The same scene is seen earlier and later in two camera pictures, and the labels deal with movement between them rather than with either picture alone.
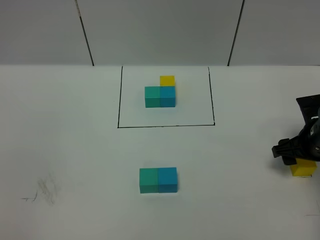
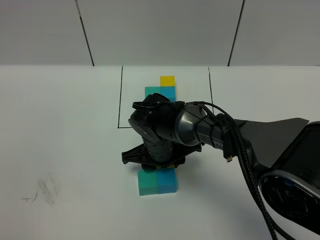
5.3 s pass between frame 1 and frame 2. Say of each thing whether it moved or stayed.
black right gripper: moved
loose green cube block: stayed
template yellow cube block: stayed
